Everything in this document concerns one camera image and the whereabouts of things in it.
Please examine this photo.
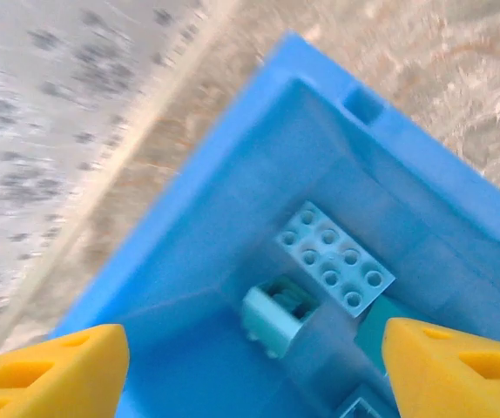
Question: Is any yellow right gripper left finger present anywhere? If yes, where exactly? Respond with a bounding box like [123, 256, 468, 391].
[0, 324, 130, 418]

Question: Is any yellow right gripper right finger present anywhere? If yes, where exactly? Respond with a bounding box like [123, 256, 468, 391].
[383, 317, 500, 418]

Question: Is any teal flat lego piece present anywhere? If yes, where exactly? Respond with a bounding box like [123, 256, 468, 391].
[356, 302, 408, 378]

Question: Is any blue framed lego piece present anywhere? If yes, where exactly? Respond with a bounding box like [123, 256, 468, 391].
[334, 395, 393, 418]

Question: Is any light blue studded lego brick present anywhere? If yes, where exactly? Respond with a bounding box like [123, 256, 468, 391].
[274, 199, 397, 319]

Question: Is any pale teal hollow lego piece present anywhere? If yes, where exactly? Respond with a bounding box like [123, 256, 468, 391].
[240, 273, 323, 361]

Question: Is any grey patterned backdrop sheet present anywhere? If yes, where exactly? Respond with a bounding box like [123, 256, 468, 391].
[0, 0, 233, 349]

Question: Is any blue plastic container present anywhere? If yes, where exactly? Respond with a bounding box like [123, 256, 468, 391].
[47, 28, 500, 418]

